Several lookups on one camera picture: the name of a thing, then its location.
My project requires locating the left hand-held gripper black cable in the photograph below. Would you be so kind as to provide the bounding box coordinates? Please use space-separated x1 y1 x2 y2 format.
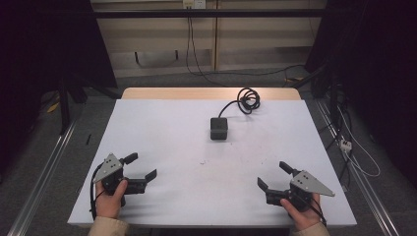
89 163 106 221

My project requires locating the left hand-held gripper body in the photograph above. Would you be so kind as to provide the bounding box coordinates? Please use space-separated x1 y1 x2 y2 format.
92 152 131 207

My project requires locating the person's left hand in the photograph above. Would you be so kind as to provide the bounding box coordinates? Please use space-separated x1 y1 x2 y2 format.
94 179 129 220

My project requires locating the white cable on floor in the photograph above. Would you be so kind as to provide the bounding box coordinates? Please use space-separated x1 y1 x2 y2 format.
336 105 382 178

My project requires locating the black horizontal metal bar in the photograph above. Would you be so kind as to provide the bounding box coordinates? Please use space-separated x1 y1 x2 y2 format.
91 8 328 19

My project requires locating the person's right hand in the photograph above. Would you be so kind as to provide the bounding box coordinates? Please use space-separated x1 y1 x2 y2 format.
279 193 325 232

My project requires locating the white wall socket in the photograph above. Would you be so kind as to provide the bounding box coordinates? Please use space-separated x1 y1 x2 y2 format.
182 0 208 10

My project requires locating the white table cover sheet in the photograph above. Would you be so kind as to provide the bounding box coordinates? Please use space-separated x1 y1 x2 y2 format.
67 98 358 228

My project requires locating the hand-held gripper black cable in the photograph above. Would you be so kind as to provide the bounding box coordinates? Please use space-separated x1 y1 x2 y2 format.
89 163 106 221
289 191 328 228

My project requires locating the black curtain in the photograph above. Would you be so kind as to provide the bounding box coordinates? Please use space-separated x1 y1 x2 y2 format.
304 0 417 190
0 0 118 178

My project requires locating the yellow floor tape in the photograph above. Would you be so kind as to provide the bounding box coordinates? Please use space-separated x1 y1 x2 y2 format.
46 100 61 114

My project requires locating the aluminium floor rail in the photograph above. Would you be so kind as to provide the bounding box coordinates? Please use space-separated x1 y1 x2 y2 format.
315 97 400 236
7 120 79 236

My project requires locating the right hand-held gripper black cable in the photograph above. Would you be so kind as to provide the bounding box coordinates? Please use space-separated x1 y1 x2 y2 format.
289 191 328 228

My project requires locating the black metal stand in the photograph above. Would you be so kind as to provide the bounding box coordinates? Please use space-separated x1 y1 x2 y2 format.
292 63 353 185
56 77 123 136

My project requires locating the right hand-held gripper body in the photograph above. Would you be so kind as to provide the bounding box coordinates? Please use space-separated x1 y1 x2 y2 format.
287 170 336 212

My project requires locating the white power strip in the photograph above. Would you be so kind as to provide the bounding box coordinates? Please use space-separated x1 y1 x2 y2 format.
339 138 353 153

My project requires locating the black power adapter box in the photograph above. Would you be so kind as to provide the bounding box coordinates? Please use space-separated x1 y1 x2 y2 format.
209 117 229 141

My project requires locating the coiled black adapter cable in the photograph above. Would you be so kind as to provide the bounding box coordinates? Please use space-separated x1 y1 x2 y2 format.
217 87 262 119

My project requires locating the black cable hanging from socket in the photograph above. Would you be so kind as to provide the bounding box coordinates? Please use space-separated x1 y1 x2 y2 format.
185 8 307 88

